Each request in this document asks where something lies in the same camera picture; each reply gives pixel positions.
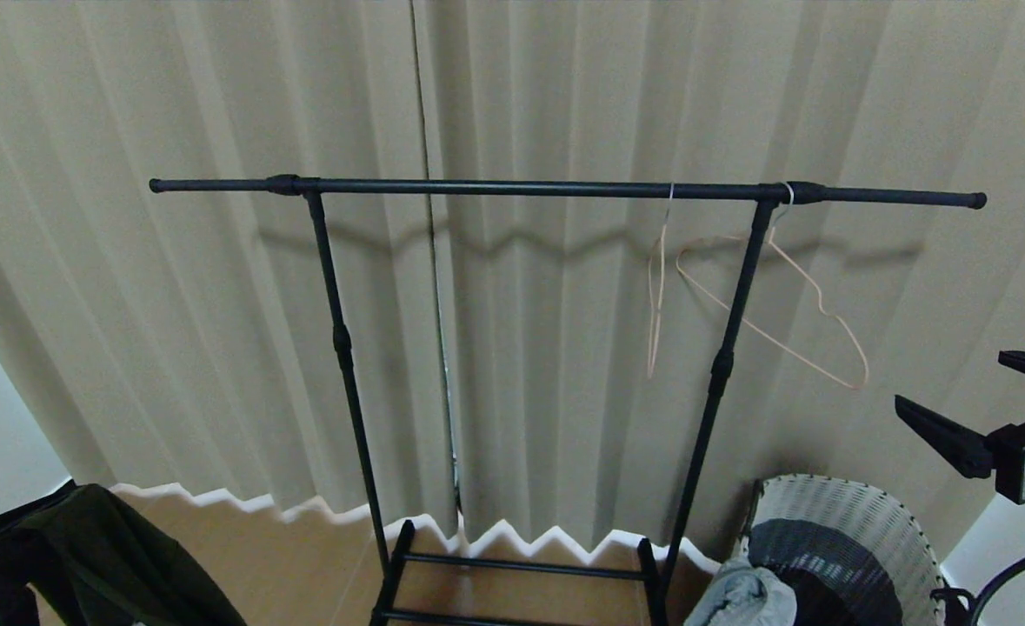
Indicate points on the white laundry basket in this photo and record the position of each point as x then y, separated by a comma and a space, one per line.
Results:
860, 522

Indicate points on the pale grey garment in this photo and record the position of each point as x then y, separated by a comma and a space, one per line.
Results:
738, 600

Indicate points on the black clothes rack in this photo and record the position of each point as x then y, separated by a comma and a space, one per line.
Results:
521, 187

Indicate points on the pink clothes hanger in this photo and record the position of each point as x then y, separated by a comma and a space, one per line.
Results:
790, 346
657, 296

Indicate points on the green printed shirt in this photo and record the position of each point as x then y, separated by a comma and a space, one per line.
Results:
129, 565

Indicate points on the beige curtain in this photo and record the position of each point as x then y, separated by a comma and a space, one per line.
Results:
216, 348

